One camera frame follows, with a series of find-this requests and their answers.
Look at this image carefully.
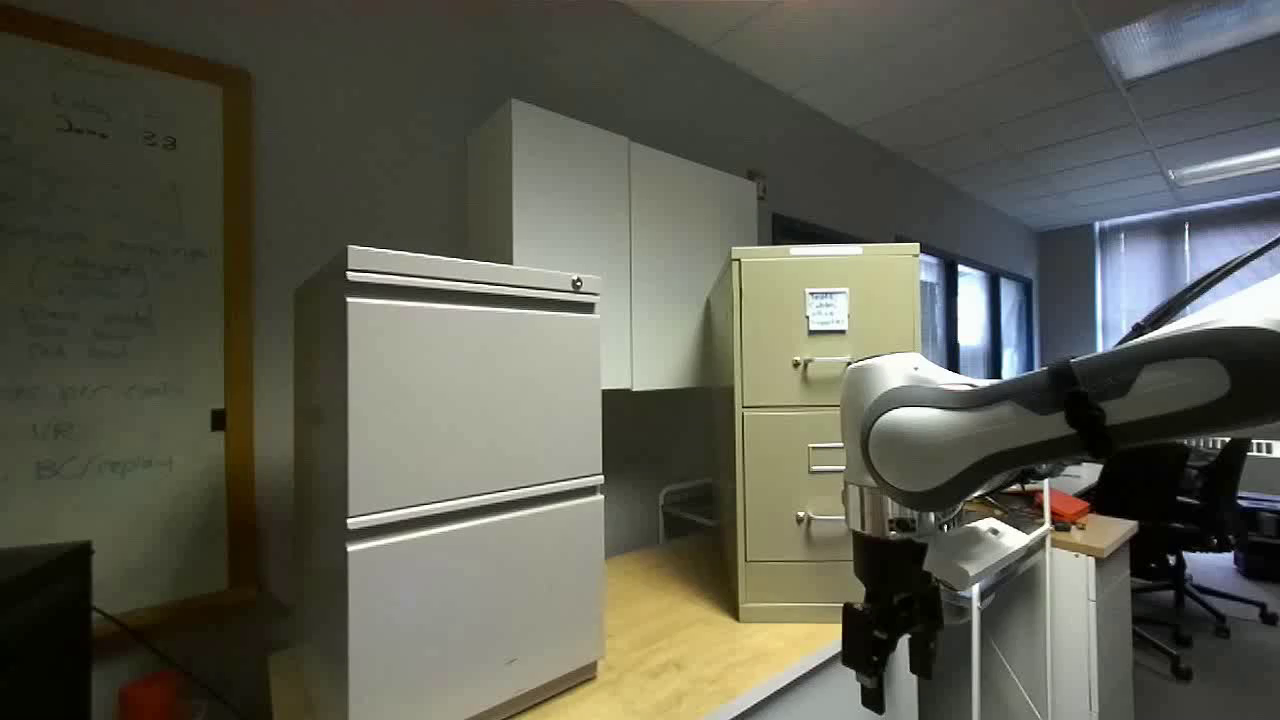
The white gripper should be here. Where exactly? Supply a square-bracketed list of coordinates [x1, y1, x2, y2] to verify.
[840, 527, 944, 716]

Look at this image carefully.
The beige cabinet labelled drawer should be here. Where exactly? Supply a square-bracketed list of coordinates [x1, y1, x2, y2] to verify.
[737, 250, 926, 409]

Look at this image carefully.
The beige metal filing cabinet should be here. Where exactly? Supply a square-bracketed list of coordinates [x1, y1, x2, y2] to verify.
[706, 240, 927, 628]

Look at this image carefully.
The narrow white side cabinet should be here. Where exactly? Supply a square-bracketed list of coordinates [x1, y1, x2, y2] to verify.
[1045, 511, 1143, 720]

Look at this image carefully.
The white counter cabinet wooden top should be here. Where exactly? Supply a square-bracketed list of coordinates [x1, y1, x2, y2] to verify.
[263, 531, 926, 720]

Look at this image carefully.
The red tool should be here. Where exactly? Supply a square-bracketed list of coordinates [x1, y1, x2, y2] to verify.
[1007, 482, 1097, 531]

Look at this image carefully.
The black office chair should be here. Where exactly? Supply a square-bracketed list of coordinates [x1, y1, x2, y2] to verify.
[1099, 434, 1280, 684]

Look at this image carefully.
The dark interior window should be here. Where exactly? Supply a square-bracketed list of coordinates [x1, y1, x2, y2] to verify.
[915, 250, 1039, 384]

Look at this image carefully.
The white paper label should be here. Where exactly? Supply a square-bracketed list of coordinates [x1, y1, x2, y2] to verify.
[802, 282, 852, 334]

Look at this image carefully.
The window with blinds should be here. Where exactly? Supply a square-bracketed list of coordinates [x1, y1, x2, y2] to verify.
[1093, 195, 1280, 350]

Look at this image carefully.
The grey lateral filing cabinet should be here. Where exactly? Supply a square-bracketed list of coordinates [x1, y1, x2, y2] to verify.
[293, 240, 614, 720]

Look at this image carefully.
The narrow ceiling light panel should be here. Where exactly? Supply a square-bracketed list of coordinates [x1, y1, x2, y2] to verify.
[1165, 141, 1280, 192]

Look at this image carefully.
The wide ceiling light panel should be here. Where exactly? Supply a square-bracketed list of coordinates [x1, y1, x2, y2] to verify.
[1097, 0, 1280, 84]

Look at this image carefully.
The small red object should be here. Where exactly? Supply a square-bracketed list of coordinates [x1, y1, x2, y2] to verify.
[118, 669, 197, 720]

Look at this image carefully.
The wood framed whiteboard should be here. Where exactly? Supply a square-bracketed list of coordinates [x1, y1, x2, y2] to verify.
[0, 2, 263, 630]

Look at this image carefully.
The black box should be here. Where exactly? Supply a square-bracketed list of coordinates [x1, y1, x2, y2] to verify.
[0, 534, 97, 720]

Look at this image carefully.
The white tube frame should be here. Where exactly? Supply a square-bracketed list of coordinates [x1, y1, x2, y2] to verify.
[927, 517, 1056, 720]

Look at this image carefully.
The metal shelf bracket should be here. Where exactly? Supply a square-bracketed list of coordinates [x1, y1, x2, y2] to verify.
[658, 476, 726, 542]

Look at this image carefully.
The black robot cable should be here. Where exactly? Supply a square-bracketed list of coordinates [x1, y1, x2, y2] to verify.
[1118, 235, 1280, 348]

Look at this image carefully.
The white wall cabinet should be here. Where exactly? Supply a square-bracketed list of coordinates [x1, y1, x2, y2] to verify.
[465, 94, 764, 395]

